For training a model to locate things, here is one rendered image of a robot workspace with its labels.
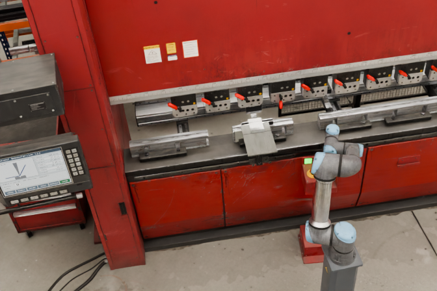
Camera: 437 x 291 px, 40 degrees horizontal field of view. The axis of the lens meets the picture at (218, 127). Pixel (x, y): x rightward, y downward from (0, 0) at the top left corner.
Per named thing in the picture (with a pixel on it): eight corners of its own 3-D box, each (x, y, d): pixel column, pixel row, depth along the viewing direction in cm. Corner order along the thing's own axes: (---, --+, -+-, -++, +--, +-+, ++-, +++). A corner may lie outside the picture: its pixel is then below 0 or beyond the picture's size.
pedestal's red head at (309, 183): (305, 195, 378) (306, 176, 366) (301, 176, 390) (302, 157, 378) (336, 192, 379) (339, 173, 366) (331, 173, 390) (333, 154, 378)
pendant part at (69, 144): (6, 207, 310) (-16, 160, 285) (7, 190, 319) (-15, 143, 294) (93, 189, 316) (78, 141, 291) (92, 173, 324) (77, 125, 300)
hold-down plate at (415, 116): (386, 126, 388) (387, 123, 386) (384, 120, 392) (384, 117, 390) (431, 119, 390) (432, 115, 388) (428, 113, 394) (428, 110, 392)
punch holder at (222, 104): (206, 113, 363) (203, 92, 352) (204, 104, 369) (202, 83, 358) (230, 110, 364) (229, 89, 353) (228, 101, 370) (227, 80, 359)
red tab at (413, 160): (398, 167, 405) (399, 160, 400) (397, 165, 407) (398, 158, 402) (419, 164, 406) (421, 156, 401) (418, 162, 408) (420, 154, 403)
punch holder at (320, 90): (302, 99, 367) (304, 78, 356) (299, 90, 373) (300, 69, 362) (326, 95, 368) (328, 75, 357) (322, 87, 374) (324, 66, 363)
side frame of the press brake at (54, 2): (110, 271, 424) (15, -18, 266) (108, 181, 486) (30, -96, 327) (145, 265, 426) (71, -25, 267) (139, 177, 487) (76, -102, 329)
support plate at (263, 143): (248, 156, 360) (248, 155, 360) (240, 126, 379) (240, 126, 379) (277, 152, 361) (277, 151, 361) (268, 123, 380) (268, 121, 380)
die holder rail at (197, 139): (131, 157, 382) (129, 147, 375) (131, 151, 386) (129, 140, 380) (209, 146, 385) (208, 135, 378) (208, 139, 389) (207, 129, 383)
